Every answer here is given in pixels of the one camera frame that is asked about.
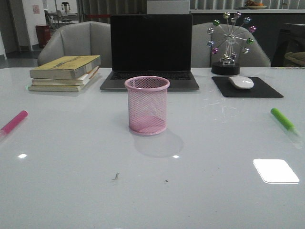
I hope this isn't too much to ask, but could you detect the black mouse pad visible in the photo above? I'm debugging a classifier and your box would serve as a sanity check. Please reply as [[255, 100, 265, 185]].
[[212, 76, 284, 98]]

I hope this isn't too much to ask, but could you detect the grey right armchair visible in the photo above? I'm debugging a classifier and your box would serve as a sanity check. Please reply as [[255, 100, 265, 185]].
[[191, 22, 271, 68]]

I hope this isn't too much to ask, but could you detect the yellow top book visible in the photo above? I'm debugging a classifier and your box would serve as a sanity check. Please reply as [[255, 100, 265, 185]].
[[30, 55, 101, 80]]

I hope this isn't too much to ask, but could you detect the pink highlighter pen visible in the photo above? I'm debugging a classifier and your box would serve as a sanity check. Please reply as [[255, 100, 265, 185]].
[[0, 110, 28, 139]]

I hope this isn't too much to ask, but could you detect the green highlighter pen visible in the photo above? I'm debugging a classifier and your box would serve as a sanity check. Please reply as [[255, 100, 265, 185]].
[[270, 108, 300, 136]]

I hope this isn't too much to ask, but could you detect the grey left armchair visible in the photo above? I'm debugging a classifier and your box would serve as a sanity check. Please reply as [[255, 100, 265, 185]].
[[38, 21, 112, 67]]

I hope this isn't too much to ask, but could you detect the pink mesh pen holder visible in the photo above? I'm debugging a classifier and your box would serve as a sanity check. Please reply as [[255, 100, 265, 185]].
[[124, 76, 170, 135]]

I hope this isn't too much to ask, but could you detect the bottom book yellow spine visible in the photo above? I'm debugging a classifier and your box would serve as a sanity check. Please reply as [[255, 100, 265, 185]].
[[28, 78, 93, 92]]

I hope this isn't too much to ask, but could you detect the grey armchair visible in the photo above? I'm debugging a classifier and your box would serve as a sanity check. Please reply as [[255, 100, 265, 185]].
[[191, 22, 271, 68], [38, 21, 112, 67]]

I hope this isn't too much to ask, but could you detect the fruit bowl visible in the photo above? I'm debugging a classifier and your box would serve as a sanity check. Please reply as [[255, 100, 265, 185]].
[[245, 0, 267, 10]]

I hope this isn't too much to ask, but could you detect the red bin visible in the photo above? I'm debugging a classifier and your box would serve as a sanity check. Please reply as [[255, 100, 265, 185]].
[[35, 25, 51, 48]]

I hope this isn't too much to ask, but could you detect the grey open laptop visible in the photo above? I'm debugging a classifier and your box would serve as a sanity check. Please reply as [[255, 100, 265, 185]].
[[100, 14, 199, 92]]

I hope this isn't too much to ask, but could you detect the white computer mouse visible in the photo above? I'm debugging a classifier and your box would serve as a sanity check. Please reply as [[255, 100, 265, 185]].
[[228, 75, 254, 89]]

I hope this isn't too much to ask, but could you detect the ferris wheel desk ornament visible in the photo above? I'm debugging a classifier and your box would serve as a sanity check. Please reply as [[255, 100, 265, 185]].
[[207, 11, 254, 76]]

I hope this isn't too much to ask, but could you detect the white middle book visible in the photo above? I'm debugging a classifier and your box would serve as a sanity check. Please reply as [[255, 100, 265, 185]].
[[31, 67, 99, 86]]

